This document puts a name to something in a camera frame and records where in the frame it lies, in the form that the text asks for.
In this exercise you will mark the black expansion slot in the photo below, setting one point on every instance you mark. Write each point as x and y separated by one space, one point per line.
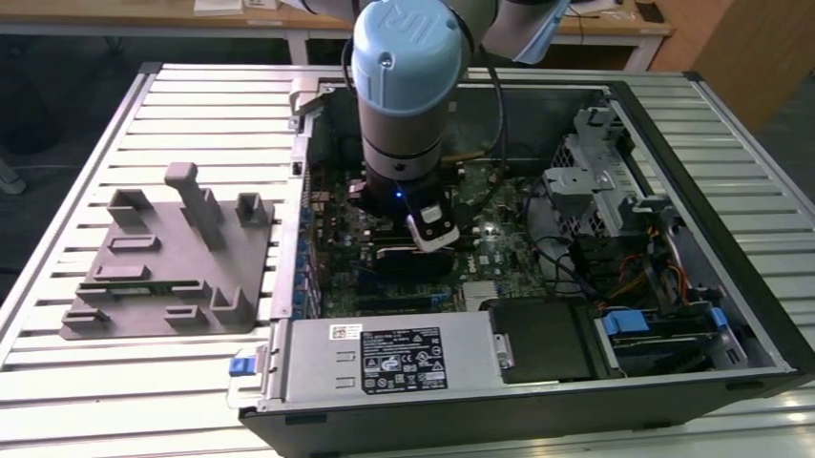
395 304

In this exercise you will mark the green motherboard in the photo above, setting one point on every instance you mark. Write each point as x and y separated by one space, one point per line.
510 267

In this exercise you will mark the blue disk carrier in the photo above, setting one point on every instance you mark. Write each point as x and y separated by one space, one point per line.
625 324

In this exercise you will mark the silver power supply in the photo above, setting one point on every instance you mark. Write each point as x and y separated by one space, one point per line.
306 362

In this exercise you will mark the black PC case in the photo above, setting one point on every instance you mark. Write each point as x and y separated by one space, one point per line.
446 429

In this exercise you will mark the white paper stack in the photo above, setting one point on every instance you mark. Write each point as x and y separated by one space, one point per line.
218 6

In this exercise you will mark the RAM slot white latches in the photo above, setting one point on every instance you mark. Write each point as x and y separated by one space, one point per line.
465 247

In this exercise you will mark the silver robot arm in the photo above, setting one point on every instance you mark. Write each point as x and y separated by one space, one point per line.
402 138

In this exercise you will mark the wooden desk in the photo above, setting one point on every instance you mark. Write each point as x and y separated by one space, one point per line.
255 21

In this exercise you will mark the grey parts rack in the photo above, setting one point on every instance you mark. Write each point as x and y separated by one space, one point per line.
178 257

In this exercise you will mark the black plastic shroud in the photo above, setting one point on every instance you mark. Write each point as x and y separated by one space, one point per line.
542 339

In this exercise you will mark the silver disk bay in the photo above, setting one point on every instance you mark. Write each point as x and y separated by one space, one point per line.
733 350

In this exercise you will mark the wooden cabinet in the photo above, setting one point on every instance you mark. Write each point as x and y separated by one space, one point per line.
751 47

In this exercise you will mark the small black device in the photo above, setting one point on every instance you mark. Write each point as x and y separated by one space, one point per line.
651 12

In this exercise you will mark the blue carrier tab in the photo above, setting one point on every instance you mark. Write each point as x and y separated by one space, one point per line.
718 318

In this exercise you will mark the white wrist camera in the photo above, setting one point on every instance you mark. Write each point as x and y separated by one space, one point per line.
439 238

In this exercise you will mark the black graphics card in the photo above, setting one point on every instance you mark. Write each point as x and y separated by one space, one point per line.
414 269

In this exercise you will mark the silver drive cage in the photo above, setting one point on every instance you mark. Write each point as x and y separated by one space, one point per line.
573 183

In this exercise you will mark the grey chair base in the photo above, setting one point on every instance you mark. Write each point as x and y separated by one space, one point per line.
11 183

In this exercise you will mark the blue plastic latch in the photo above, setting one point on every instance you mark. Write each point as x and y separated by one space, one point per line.
241 367

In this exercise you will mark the green RAM stick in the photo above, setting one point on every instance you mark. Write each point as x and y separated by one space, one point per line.
159 286

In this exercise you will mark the RAM slot black latches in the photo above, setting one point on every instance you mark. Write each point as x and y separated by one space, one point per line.
389 242
389 231

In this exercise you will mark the silver chipset heatsink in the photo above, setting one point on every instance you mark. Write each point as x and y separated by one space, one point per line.
481 291

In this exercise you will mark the white box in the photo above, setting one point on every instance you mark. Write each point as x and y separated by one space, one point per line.
262 4

